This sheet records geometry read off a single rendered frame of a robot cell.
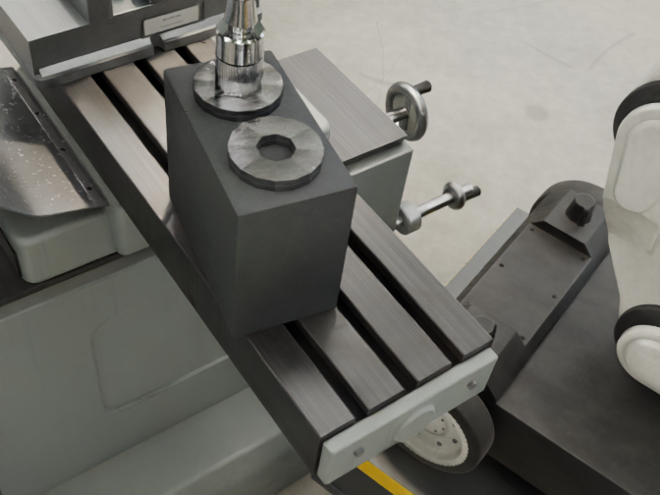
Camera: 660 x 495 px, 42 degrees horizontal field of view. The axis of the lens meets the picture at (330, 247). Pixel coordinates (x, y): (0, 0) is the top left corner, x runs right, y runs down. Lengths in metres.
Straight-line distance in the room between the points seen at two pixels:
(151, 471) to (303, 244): 0.89
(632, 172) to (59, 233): 0.73
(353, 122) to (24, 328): 0.62
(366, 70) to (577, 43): 0.77
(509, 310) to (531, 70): 1.64
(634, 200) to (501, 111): 1.63
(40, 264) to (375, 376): 0.51
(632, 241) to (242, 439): 0.81
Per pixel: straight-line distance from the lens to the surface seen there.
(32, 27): 1.20
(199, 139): 0.84
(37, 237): 1.17
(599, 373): 1.43
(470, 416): 1.30
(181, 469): 1.64
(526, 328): 1.41
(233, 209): 0.77
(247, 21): 0.82
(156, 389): 1.56
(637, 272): 1.29
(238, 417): 1.69
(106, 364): 1.43
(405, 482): 1.43
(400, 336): 0.93
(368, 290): 0.96
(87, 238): 1.20
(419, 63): 2.87
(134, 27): 1.23
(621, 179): 1.14
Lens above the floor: 1.66
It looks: 48 degrees down
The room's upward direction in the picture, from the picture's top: 9 degrees clockwise
